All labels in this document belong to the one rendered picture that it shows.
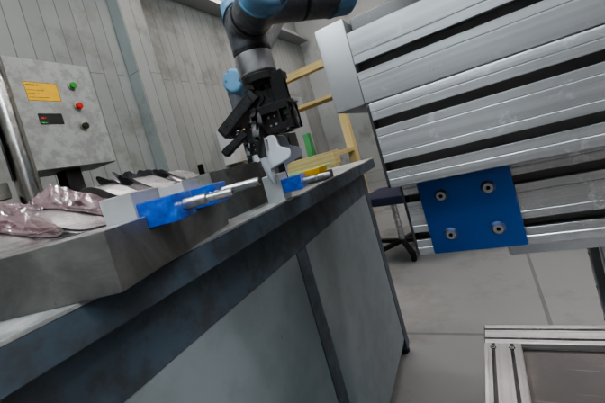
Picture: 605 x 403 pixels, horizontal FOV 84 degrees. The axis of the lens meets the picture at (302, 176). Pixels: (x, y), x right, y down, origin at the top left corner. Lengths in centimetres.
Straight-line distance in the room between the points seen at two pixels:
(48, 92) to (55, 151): 22
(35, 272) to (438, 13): 42
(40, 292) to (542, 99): 46
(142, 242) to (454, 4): 36
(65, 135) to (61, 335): 120
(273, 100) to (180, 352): 44
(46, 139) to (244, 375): 112
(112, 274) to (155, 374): 18
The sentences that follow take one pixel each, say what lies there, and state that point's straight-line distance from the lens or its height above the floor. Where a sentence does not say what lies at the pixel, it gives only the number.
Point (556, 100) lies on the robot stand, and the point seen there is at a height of 86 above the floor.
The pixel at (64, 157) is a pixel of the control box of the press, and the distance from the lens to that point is 149.
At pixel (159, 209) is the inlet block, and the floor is 86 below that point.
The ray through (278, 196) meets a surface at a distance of 66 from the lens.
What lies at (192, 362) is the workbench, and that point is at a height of 65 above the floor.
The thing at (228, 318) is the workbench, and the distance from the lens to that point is 57.
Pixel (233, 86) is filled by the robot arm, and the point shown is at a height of 113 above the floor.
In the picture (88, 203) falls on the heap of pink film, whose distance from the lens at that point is 56.
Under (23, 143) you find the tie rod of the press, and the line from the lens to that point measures 130.
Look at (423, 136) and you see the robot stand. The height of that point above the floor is 86.
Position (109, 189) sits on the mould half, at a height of 92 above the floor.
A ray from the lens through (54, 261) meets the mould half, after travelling 37.
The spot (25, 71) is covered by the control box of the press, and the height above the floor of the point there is 142.
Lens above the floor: 87
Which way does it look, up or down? 3 degrees down
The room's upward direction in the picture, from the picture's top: 16 degrees counter-clockwise
